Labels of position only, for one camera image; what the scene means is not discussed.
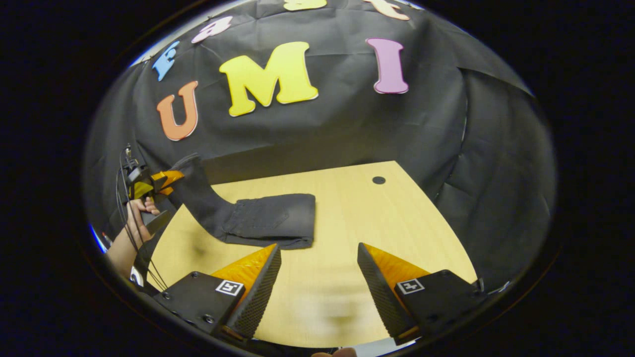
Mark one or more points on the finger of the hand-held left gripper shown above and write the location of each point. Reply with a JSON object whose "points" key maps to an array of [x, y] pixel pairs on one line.
{"points": [[166, 177], [166, 191]]}

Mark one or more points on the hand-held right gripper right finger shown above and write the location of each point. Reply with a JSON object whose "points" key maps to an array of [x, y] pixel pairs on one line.
{"points": [[384, 297]]}

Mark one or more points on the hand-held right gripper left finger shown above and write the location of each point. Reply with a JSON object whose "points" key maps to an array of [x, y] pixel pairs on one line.
{"points": [[255, 292]]}

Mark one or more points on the dark grey jeans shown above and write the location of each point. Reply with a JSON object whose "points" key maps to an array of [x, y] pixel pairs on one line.
{"points": [[268, 218]]}

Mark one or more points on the black backdrop cloth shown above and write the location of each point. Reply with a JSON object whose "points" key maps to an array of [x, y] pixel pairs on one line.
{"points": [[347, 129]]}

